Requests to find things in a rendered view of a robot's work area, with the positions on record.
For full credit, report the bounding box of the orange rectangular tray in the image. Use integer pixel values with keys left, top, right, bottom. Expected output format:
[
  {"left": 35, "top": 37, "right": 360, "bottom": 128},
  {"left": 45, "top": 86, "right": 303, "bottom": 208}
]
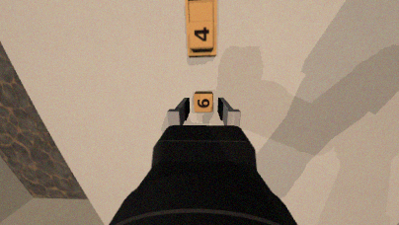
[{"left": 185, "top": 0, "right": 217, "bottom": 57}]

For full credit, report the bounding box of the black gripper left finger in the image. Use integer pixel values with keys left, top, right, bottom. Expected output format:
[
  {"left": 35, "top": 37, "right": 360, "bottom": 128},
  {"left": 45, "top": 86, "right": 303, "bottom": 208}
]
[{"left": 167, "top": 98, "right": 190, "bottom": 126}]

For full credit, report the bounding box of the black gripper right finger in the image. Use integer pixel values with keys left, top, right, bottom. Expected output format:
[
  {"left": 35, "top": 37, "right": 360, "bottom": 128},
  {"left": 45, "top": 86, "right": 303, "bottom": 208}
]
[{"left": 217, "top": 98, "right": 241, "bottom": 127}]

